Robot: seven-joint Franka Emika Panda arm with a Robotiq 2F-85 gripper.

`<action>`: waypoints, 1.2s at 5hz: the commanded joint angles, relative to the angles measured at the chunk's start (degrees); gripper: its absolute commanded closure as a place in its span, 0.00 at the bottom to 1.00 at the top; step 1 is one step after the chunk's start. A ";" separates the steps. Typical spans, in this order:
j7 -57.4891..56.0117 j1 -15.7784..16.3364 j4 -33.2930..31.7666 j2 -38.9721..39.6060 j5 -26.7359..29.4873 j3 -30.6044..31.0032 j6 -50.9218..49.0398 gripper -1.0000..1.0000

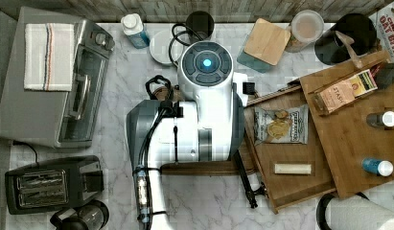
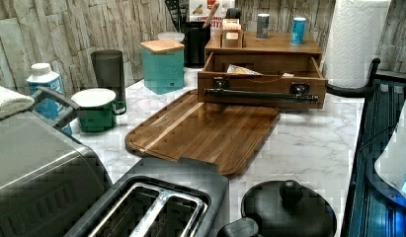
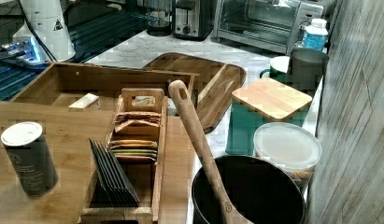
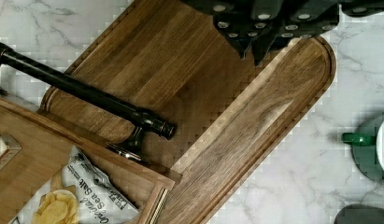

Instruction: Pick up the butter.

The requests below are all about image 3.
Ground colourful tea bag packets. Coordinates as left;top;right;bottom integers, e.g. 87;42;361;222
109;139;158;162

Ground dark wooden serving tray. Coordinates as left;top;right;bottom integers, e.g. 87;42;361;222
144;52;247;133

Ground wooden tea bag organizer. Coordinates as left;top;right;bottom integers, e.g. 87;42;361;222
78;88;167;224

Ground white bottle blue label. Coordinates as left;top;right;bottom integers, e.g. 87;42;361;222
302;19;328;51

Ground black pot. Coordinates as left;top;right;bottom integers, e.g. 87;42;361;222
192;155;305;224

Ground silver toaster oven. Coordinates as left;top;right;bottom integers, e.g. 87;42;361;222
213;0;325;54

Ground silver black toaster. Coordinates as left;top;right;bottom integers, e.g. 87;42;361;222
173;0;216;41

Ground green white mug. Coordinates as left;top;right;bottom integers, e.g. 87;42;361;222
259;56;290;83

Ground large wooden tray box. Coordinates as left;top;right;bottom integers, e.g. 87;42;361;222
11;63;199;108

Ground black tea bag packets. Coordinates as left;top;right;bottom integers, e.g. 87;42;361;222
89;139;140;207

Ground brown tea bag packets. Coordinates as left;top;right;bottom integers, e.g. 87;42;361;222
114;111;162;133

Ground black cable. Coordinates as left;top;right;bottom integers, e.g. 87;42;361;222
17;0;58;63

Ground clear plastic tub with lid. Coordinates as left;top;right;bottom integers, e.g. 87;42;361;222
254;122;321;188

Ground white butter stick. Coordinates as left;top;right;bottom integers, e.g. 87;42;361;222
68;93;101;111

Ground dark cylindrical canister white lid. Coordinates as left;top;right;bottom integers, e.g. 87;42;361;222
1;121;58;197

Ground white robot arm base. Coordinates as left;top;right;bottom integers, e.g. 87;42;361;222
13;0;76;62

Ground grey metal cup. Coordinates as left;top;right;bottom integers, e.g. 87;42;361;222
285;48;329;91

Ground wooden spoon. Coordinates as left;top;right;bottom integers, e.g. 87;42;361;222
168;80;253;224

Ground teal container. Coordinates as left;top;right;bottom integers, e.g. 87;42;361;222
225;101;310;157

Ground light wooden square lid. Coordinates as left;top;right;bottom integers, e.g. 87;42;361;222
232;77;312;121

